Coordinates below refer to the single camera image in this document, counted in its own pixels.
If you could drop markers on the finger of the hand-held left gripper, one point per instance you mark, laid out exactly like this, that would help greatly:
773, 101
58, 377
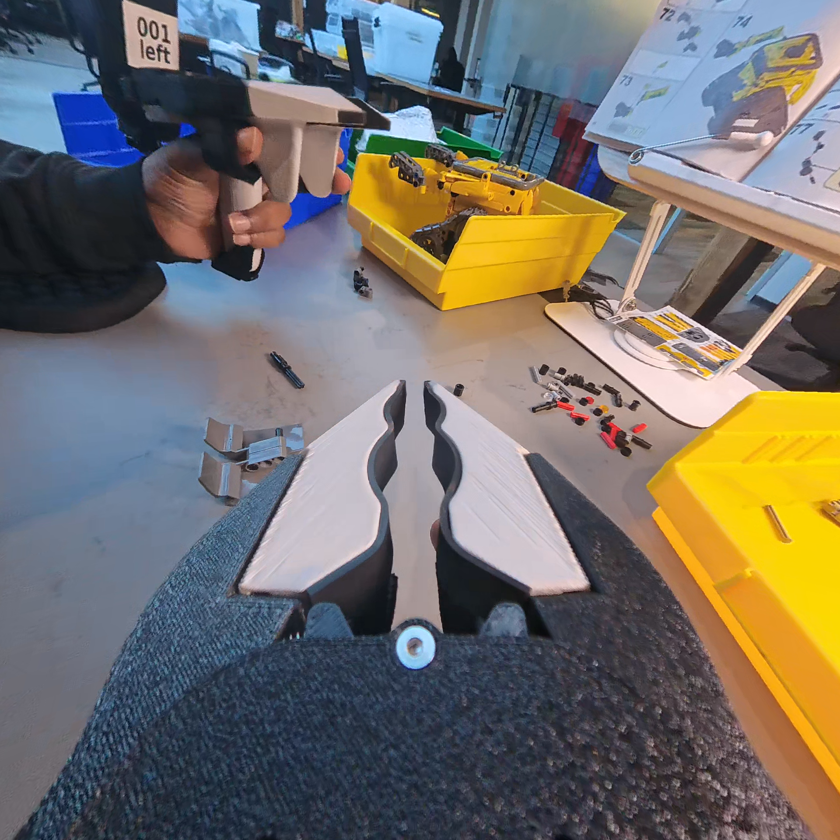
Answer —
289, 105
321, 157

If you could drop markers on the blue plastic bin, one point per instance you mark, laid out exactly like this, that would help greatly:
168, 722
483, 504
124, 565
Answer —
92, 131

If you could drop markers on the person's left forearm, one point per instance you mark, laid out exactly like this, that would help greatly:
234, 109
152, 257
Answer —
65, 229

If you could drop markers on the white storage boxes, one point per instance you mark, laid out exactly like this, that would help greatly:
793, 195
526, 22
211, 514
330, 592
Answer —
407, 36

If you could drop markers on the wooden background table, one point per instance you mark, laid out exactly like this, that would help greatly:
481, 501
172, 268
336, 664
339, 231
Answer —
446, 92

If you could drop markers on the green plastic bin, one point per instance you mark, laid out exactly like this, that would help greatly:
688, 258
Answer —
472, 145

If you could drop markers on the instruction booklet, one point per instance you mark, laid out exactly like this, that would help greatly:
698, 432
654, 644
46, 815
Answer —
689, 52

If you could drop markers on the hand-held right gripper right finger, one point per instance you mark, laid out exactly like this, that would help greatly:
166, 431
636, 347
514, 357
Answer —
512, 525

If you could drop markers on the black axle connector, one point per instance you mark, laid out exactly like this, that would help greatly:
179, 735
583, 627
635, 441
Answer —
287, 369

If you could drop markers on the small black connector pieces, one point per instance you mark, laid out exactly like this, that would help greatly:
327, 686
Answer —
362, 283

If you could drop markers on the silver panel toy piece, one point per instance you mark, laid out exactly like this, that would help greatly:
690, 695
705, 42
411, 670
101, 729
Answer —
223, 433

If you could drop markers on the pile of small building parts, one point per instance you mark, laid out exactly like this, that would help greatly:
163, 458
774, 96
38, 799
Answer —
577, 394

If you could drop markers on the black utility cart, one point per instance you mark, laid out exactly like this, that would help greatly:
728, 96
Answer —
262, 65

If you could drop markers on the yellow black sticker sheet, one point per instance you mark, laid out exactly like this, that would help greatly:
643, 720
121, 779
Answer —
682, 338

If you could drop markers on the wide yellow plastic bin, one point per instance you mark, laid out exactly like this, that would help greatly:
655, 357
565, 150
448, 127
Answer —
754, 590

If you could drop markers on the deep yellow plastic bin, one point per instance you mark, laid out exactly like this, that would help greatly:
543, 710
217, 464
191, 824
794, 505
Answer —
525, 262

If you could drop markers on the yellow tracked toy robot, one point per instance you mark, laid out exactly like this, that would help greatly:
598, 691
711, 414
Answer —
485, 190

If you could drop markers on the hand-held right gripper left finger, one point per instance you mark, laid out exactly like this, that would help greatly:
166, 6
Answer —
321, 525

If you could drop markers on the person's left hand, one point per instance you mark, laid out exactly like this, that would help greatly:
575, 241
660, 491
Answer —
184, 197

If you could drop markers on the stack of red blue crates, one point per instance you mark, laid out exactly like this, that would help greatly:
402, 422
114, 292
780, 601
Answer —
571, 151

